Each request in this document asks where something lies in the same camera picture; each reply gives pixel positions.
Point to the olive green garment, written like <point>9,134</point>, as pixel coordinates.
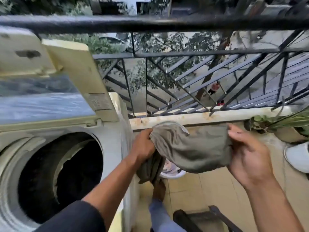
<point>193,147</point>

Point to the parked car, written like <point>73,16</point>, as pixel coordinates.
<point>113,41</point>

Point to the person's right forearm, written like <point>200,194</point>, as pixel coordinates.
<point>272,207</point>

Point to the potted green plant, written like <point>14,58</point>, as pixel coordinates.
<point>287,125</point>

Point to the person's left forearm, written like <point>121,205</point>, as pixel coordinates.
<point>111,183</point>

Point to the cream washing machine lid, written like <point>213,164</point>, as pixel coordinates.
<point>50,94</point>

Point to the person's blue jeans leg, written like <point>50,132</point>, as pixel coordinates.
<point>163,218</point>

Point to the person's black sleeve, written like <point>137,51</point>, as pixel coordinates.
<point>72,218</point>

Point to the black plastic stool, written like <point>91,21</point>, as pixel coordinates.
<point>200,219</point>

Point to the person's bare foot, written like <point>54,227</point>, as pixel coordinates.
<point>159,190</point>

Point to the person's left hand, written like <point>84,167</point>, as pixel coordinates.
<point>141,148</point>

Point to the person's right thumb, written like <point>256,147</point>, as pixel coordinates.
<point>235,134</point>

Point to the white laundry basin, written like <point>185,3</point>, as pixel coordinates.
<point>173,172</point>

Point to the person's left fingers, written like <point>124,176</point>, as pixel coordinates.
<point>148,141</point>

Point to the person's right hand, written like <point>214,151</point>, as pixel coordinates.
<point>251,159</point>

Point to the black metal balcony railing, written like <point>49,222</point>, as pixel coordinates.
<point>169,24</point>

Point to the green tree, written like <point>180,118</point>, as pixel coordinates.
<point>164,53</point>

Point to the white top-load washing machine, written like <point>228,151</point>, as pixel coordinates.
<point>60,171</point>

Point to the white plastic bucket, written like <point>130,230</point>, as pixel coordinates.
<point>298,157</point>

